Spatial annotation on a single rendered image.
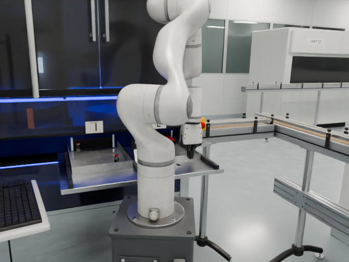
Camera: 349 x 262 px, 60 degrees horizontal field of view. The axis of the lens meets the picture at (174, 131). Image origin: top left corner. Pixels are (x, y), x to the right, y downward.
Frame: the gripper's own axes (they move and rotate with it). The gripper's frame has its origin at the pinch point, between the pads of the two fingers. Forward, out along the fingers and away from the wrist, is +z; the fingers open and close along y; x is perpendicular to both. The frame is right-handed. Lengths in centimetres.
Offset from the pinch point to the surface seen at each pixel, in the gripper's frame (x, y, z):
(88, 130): -27, 44, -8
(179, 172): 9.9, 9.4, 4.7
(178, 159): -1.6, 5.5, 2.8
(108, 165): -1.4, 38.4, 2.5
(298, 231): -13, -88, 64
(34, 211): 16, 67, 11
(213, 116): -489, -286, 65
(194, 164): 2.2, -1.2, 4.3
